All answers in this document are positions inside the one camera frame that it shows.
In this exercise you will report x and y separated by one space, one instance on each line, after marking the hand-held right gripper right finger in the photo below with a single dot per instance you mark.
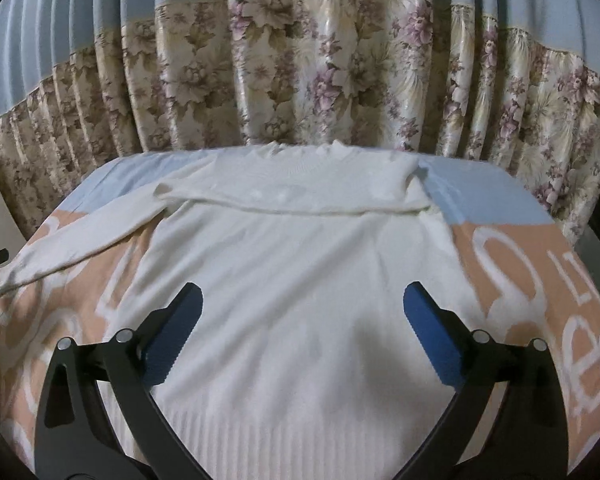
432 340

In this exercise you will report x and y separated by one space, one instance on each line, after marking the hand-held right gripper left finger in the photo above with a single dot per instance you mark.
172 340

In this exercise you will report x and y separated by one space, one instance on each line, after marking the white knit sweater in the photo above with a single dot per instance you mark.
300 260

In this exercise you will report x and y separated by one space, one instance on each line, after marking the orange and blue printed blanket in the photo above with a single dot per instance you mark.
505 270

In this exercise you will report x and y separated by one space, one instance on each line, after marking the blue and floral curtain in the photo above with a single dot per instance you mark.
300 85

